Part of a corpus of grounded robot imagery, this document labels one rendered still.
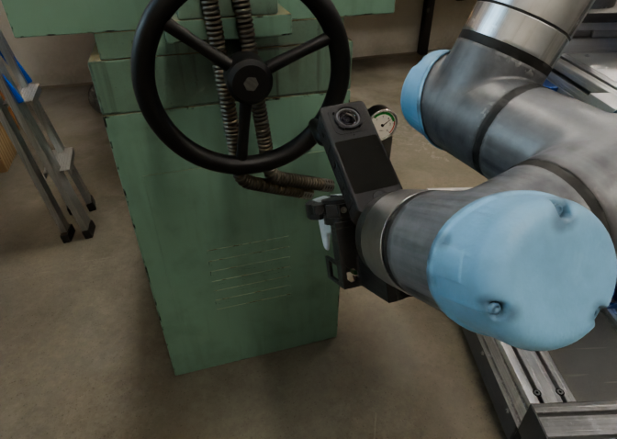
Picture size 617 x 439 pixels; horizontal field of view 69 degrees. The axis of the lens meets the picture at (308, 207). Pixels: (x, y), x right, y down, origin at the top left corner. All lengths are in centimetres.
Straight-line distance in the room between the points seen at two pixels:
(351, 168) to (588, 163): 18
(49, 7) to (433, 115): 59
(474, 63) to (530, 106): 6
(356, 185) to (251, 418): 87
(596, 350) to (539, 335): 95
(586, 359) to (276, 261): 69
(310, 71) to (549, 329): 68
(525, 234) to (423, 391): 103
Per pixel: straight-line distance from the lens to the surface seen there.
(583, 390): 109
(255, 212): 93
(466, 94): 36
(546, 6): 37
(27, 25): 80
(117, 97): 81
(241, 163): 66
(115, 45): 79
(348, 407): 118
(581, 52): 120
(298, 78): 83
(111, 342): 140
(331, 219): 41
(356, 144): 39
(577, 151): 29
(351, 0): 83
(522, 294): 22
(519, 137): 32
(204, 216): 92
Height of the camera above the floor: 101
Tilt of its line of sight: 35 degrees down
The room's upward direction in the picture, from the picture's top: straight up
